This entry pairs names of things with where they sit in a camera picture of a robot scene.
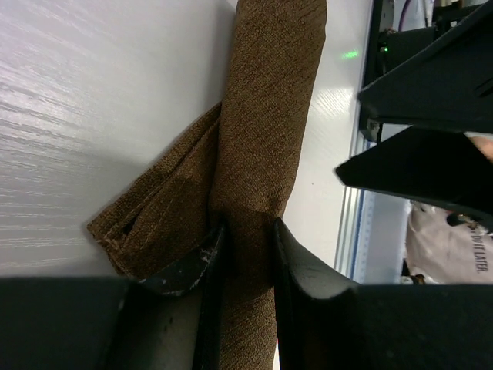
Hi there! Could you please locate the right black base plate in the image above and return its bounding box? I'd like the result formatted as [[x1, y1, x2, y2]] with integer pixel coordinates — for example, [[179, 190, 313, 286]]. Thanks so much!
[[360, 0, 438, 142]]

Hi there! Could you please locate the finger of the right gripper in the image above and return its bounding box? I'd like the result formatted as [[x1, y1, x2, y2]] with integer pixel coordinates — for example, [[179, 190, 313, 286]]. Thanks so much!
[[357, 1, 492, 133], [335, 127, 492, 224]]

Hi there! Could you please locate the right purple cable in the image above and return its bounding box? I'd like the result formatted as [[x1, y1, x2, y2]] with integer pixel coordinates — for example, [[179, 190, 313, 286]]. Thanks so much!
[[396, 0, 411, 30]]

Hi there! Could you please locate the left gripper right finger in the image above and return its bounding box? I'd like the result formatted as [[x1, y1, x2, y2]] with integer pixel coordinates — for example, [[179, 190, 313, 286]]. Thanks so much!
[[273, 220, 492, 369]]

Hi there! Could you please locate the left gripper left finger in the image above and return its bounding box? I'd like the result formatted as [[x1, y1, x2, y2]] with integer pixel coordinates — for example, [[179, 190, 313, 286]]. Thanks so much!
[[1, 226, 226, 369]]

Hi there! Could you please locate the person in white shirt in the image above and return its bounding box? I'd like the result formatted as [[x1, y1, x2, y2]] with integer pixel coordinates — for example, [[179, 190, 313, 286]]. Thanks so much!
[[404, 134, 493, 286]]

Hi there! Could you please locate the aluminium mounting rail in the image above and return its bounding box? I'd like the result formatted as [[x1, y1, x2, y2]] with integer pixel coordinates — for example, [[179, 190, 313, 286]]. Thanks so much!
[[334, 138, 413, 284]]

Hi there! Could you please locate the brown cloth napkin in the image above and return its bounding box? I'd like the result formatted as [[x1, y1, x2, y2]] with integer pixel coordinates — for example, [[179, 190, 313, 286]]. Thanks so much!
[[88, 1, 327, 369]]

